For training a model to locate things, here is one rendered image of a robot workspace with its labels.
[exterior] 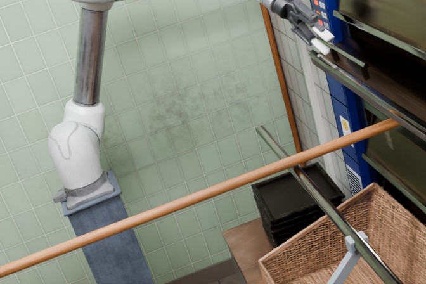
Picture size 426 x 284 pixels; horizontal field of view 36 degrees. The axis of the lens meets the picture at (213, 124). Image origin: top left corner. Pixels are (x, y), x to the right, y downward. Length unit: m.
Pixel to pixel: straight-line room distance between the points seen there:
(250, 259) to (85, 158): 0.74
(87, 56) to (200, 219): 1.19
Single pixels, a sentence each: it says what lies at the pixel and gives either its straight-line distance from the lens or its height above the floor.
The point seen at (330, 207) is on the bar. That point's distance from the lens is 1.65.
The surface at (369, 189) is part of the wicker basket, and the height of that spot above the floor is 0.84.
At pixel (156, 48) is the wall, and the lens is 2.91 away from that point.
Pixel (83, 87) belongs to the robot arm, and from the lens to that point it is 2.48.
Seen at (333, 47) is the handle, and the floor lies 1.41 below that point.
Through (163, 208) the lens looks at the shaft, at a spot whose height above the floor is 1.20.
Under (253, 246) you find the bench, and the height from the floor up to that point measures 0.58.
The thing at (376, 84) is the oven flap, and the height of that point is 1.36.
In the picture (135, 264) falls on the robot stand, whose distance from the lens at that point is 2.57.
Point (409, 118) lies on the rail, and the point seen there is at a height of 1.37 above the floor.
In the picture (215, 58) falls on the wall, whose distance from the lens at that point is 2.98.
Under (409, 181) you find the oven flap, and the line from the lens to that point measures 2.09.
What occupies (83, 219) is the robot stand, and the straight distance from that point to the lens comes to 2.44.
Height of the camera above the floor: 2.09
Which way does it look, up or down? 24 degrees down
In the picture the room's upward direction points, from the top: 17 degrees counter-clockwise
